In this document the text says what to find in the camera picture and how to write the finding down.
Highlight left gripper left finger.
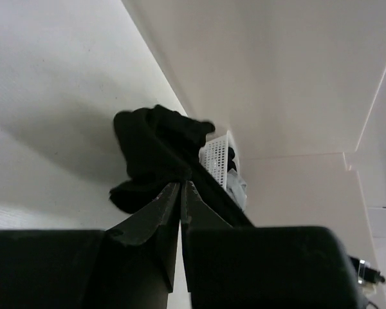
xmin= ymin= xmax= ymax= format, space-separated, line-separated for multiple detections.
xmin=0 ymin=183 xmax=181 ymax=308

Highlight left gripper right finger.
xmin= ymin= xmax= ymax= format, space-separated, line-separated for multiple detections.
xmin=181 ymin=182 xmax=367 ymax=308

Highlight black tank top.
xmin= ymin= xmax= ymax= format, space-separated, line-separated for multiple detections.
xmin=110 ymin=105 xmax=252 ymax=227

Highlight grey garment in basket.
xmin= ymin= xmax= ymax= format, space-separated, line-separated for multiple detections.
xmin=226 ymin=169 xmax=247 ymax=211

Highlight white plastic basket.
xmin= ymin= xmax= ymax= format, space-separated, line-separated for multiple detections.
xmin=199 ymin=130 xmax=240 ymax=190

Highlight black garment in basket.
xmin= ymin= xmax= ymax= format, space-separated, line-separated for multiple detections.
xmin=227 ymin=147 xmax=239 ymax=173

